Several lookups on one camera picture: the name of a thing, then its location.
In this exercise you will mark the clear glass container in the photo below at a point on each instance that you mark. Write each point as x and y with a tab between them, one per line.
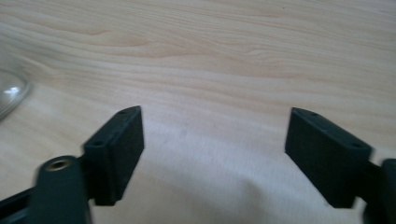
11	90

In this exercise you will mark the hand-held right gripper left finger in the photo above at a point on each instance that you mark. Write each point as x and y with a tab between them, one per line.
115	155

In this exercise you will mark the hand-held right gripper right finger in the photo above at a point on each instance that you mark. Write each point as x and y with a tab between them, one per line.
327	158

